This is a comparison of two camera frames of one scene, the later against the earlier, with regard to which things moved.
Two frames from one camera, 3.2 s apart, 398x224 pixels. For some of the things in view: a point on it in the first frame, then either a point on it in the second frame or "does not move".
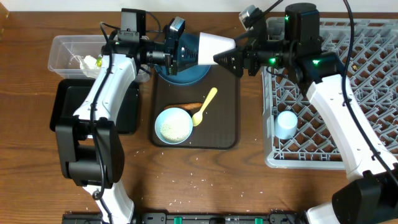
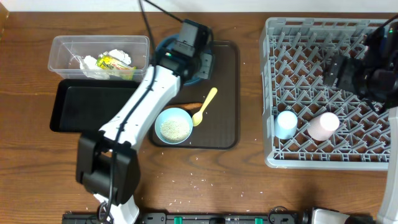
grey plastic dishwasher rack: x=297 y=133 does not move
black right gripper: x=249 y=51 to x=352 y=66
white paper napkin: x=88 y=65 does not move
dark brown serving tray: x=219 y=128 does not move
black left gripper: x=171 y=51 to x=208 y=70
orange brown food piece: x=187 y=106 does not move
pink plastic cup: x=211 y=44 to x=323 y=127
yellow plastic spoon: x=198 y=116 does not move
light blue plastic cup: x=285 y=124 does not move
